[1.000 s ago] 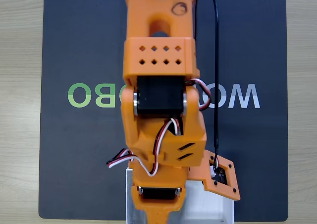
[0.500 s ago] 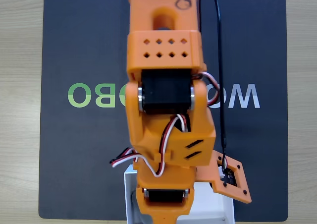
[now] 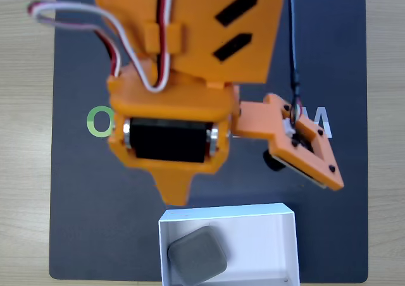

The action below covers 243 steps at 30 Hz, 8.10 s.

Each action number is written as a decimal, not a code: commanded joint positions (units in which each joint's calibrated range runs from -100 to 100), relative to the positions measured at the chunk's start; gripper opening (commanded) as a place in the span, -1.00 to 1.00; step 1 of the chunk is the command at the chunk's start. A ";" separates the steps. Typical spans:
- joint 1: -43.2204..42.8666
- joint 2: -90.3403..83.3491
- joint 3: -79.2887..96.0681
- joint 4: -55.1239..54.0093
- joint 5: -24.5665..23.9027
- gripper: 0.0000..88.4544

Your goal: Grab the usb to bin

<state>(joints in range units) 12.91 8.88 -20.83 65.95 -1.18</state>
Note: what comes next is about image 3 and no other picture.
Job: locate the grey square usb charger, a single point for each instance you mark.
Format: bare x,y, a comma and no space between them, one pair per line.
197,257

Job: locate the white cardboard box bin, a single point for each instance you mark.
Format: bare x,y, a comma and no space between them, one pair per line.
259,241

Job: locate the dark mat with WOWROBO print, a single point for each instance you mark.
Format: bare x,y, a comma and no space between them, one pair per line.
79,203

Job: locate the orange gripper camera mount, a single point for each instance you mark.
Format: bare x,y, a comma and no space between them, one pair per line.
259,121

